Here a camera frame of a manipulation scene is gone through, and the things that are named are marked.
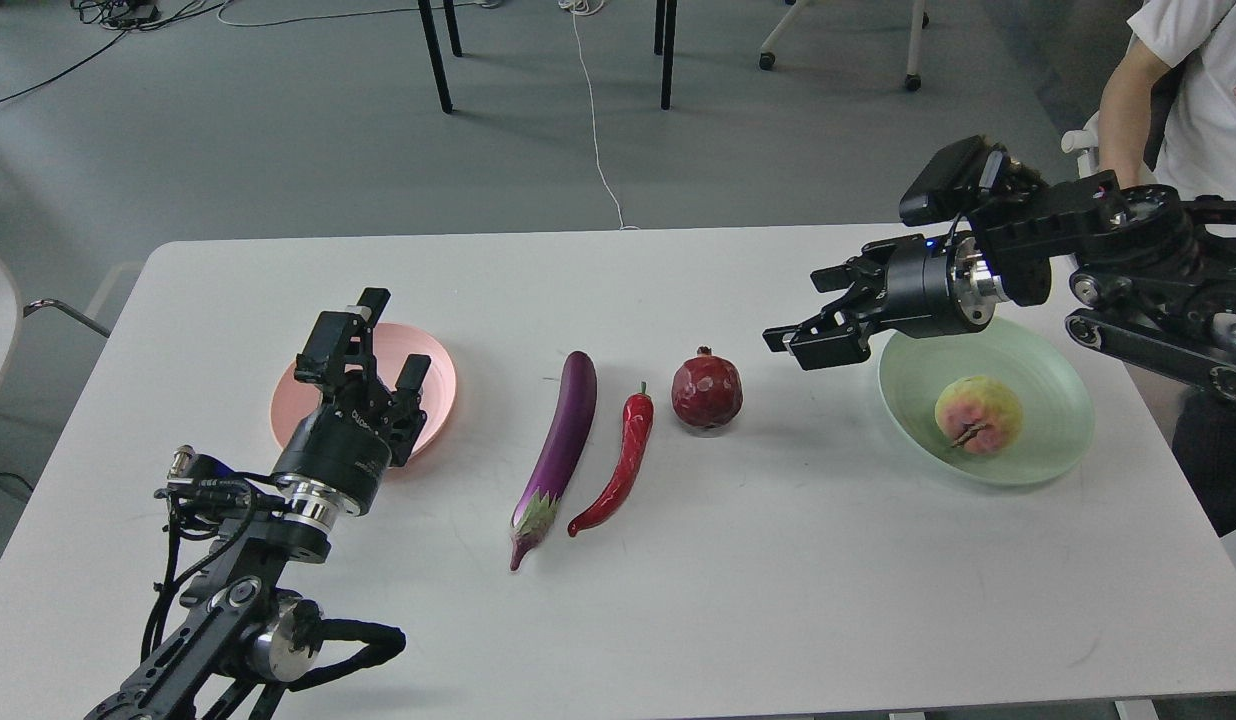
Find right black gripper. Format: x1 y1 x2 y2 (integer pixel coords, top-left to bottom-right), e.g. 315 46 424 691
761 233 1005 372

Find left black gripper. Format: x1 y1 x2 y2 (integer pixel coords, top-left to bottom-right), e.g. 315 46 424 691
271 287 431 516

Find red pomegranate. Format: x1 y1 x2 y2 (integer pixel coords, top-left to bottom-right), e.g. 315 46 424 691
670 346 743 430

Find yellow green apple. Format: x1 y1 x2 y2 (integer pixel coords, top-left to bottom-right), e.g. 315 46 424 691
933 375 1025 456

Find purple eggplant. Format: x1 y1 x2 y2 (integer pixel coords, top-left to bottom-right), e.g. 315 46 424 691
509 351 598 571

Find red chili pepper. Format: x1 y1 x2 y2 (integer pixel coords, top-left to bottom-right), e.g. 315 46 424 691
566 382 655 538

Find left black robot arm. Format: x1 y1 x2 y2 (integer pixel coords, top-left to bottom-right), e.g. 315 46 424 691
88 288 431 719

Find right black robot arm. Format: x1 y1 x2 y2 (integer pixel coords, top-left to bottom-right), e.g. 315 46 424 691
763 136 1236 405

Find pink plate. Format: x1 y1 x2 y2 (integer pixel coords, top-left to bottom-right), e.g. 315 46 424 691
269 324 457 456

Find light green plate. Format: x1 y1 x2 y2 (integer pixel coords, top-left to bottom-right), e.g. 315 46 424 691
878 317 1094 487

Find grey office chair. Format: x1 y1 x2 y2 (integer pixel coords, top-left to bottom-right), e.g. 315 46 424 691
1060 111 1104 178

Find white rolling chair base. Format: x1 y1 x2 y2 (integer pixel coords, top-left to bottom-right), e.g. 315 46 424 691
758 1 929 94

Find black table legs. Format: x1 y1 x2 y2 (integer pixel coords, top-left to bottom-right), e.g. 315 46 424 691
414 1 679 114

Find person in white shirt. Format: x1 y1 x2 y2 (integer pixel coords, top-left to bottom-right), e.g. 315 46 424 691
1098 1 1236 536

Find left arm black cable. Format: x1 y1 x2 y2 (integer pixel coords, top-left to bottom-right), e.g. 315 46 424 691
278 617 407 693

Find white floor cable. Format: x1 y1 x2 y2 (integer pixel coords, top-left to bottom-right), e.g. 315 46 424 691
557 0 641 232

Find black floor cables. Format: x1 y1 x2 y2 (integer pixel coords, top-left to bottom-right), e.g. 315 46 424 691
0 0 499 116

